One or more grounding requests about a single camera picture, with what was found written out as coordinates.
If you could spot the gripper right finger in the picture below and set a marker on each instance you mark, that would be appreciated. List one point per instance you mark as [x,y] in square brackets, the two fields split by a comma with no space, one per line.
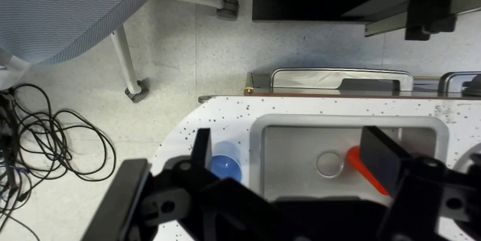
[417,188]

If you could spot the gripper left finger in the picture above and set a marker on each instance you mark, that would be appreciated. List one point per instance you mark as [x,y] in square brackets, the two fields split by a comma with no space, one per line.
[176,196]

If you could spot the black table frame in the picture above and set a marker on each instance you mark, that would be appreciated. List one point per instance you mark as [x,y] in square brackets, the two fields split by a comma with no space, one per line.
[300,8]

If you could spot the small brass knob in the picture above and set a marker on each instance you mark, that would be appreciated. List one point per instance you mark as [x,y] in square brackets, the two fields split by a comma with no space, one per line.
[248,91]

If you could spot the orange cup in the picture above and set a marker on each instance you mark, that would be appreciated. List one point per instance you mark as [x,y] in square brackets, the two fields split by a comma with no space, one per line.
[353,158]

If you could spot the light blue cup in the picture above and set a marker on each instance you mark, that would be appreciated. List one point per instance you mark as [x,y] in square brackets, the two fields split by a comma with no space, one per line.
[225,167]

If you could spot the grey mesh office chair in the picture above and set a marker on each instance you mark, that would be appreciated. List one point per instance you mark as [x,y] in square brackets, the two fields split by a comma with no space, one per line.
[56,8]

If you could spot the grey sink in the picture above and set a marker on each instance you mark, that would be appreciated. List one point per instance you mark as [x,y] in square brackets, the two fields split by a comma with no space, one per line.
[293,158]

